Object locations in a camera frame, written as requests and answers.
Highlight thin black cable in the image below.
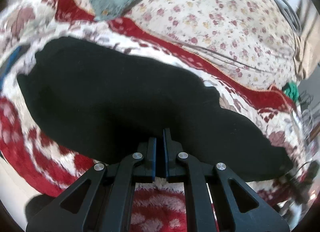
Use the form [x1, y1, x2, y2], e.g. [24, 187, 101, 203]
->
[195, 46, 275, 73]

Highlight beige cloth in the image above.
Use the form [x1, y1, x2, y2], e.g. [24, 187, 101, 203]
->
[294, 32, 320, 80]

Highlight blue lanyard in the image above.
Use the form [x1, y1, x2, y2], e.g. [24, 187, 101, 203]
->
[7, 46, 24, 69]

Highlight green cloth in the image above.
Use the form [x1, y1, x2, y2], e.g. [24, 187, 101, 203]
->
[282, 82, 299, 101]

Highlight black pants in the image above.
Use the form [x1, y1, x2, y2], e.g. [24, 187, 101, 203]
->
[17, 37, 293, 182]

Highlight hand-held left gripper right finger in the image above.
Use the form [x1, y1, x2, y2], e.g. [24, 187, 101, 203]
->
[162, 128, 290, 232]

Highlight red white leaf-print blanket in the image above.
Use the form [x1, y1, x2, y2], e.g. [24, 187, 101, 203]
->
[0, 0, 310, 232]

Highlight floral cream quilt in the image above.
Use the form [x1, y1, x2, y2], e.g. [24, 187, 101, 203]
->
[60, 0, 298, 93]

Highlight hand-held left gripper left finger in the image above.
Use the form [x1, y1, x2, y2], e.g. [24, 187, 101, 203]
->
[26, 137, 157, 232]

